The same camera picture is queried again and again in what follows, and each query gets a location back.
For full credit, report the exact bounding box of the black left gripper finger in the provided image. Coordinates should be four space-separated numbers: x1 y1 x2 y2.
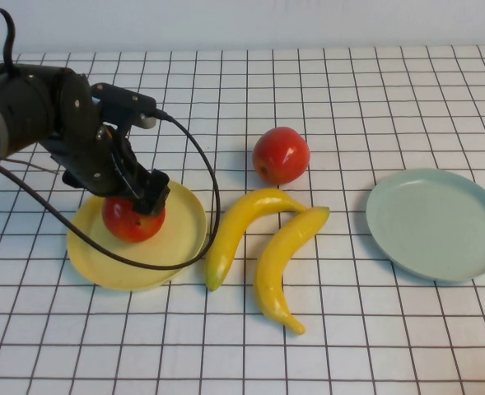
146 168 171 216
130 192 149 214

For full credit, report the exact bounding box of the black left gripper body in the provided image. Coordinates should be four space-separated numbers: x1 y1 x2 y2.
49 122 153 199

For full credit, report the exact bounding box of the red apple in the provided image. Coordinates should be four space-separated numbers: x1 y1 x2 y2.
251 126 310 185
101 196 167 244

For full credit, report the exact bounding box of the yellow banana green tip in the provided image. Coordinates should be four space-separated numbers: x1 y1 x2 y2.
203 188 309 292

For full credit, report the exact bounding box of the yellow round plate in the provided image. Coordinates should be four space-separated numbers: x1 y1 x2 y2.
66 179 208 293

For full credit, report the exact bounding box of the pale green round plate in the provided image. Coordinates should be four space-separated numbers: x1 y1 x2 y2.
365 167 485 283

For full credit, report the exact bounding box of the white grid-pattern tablecloth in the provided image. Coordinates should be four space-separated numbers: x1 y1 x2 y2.
0 43 485 395

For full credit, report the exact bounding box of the black left camera cable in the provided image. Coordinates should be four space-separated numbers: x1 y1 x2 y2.
0 109 222 272

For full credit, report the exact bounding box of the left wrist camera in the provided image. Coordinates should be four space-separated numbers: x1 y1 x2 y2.
90 81 160 129

